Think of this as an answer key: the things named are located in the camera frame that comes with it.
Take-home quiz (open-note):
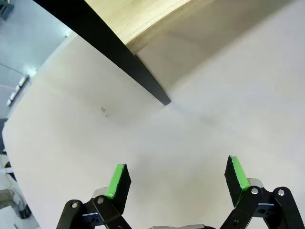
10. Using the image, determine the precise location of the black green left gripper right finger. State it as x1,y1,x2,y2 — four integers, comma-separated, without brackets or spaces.
219,155,305,229

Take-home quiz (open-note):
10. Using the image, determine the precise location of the white power strip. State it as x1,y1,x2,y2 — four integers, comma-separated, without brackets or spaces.
6,74,31,107

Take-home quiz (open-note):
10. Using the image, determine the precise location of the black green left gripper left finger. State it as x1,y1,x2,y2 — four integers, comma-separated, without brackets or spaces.
56,163,132,229

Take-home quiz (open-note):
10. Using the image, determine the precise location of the two-tier wooden black-framed shelf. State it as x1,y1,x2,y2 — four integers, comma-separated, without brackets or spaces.
33,0,294,107

